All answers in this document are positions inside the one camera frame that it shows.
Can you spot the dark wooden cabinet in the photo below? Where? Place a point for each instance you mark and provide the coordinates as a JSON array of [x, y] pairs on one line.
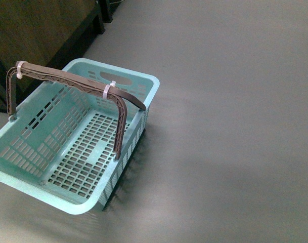
[[42, 32]]

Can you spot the brown basket handle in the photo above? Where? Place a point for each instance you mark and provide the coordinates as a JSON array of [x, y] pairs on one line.
[[88, 86]]

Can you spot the white zip tie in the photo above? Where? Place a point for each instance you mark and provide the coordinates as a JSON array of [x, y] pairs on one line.
[[107, 88], [19, 64]]

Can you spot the light blue plastic basket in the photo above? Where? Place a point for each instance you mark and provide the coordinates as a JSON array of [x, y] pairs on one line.
[[58, 146]]

